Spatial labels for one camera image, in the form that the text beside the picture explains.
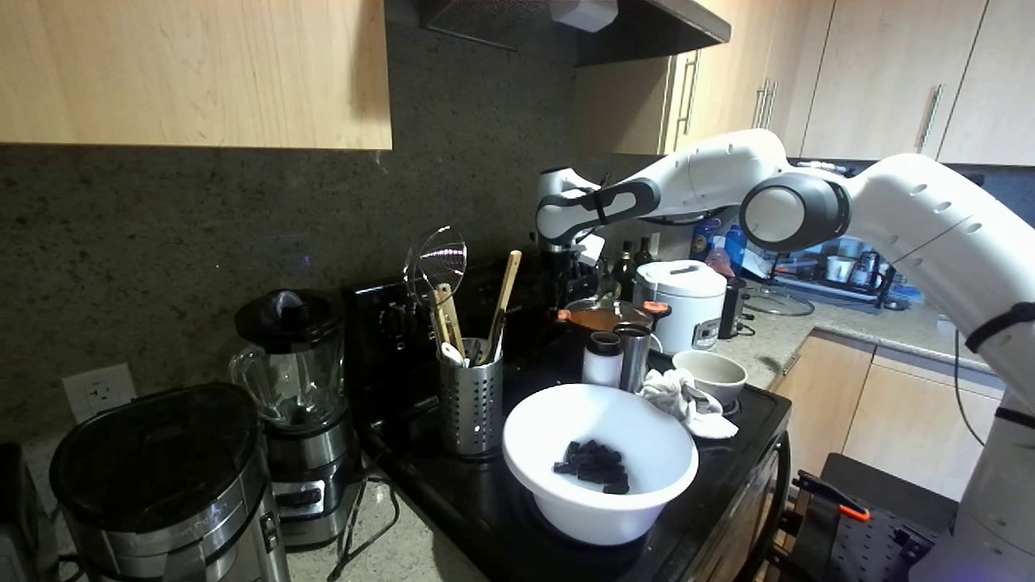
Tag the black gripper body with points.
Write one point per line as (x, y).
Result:
(570, 269)

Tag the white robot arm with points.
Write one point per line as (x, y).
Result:
(965, 251)

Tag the wooden spoon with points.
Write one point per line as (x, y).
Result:
(497, 330)

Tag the white black bottle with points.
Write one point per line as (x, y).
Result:
(602, 362)

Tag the steel travel mug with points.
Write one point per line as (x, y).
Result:
(634, 362)

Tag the metal mesh skimmer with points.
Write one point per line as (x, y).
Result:
(435, 269)

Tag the white rice cooker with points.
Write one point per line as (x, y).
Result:
(693, 296)

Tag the steel utensil holder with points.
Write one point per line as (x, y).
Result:
(469, 399)

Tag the small white bowl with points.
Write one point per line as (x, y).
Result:
(712, 374)

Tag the dark item in bowl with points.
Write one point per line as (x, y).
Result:
(595, 464)

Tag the large white mixing bowl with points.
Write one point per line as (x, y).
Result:
(658, 453)

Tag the crumpled white cloth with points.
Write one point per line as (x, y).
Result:
(678, 393)

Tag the black range hood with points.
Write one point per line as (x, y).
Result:
(527, 27)

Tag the black blender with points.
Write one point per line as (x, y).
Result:
(296, 370)

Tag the light wood upper cabinet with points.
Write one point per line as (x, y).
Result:
(196, 74)

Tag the orange black clamp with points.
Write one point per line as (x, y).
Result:
(836, 495)

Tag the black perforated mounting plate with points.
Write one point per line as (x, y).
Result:
(908, 522)

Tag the black slow cooker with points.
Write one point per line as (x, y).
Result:
(168, 491)

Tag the wall power outlet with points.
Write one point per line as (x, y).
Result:
(98, 391)

